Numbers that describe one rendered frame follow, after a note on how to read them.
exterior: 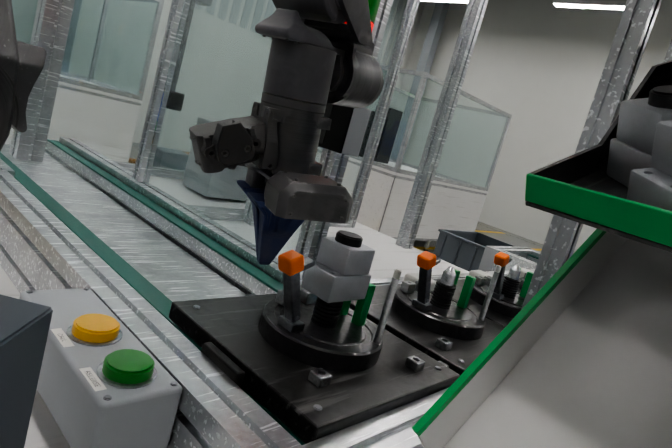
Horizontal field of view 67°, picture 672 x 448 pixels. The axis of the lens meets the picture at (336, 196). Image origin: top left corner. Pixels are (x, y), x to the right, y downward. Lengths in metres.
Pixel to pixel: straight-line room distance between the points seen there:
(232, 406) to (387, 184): 5.16
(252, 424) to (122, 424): 0.10
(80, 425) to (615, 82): 0.51
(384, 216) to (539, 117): 6.90
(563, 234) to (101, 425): 0.40
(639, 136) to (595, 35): 11.65
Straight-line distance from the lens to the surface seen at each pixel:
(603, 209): 0.36
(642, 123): 0.40
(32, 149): 1.49
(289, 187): 0.37
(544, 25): 12.49
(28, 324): 0.33
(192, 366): 0.51
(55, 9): 1.46
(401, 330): 0.70
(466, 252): 2.56
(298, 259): 0.50
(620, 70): 0.49
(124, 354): 0.48
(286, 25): 0.42
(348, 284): 0.55
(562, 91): 11.88
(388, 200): 5.55
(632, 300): 0.49
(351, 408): 0.49
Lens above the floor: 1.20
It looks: 8 degrees down
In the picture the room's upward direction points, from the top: 16 degrees clockwise
